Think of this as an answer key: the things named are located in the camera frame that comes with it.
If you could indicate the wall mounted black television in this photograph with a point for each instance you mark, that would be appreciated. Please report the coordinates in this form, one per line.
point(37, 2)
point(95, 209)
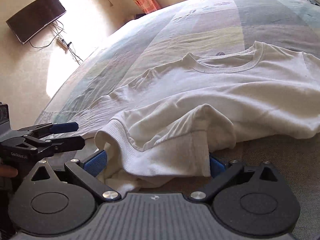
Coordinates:
point(30, 20)

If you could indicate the white printed sweatshirt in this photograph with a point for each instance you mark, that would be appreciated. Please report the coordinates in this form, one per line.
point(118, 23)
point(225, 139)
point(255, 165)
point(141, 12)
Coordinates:
point(165, 123)

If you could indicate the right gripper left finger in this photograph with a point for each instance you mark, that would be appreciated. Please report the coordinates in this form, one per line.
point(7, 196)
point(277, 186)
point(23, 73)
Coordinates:
point(84, 174)

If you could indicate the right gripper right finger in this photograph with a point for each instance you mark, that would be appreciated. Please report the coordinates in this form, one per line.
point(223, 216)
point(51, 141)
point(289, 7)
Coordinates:
point(222, 175)

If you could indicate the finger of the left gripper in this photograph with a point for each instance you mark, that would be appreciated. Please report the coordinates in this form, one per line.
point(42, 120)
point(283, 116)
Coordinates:
point(49, 128)
point(58, 145)

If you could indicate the patchwork pastel bed sheet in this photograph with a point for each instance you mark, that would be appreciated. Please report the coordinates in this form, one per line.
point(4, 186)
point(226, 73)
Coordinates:
point(203, 28)

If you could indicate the person's left hand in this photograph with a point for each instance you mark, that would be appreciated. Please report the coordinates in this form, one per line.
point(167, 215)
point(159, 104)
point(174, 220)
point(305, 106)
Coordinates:
point(7, 171)

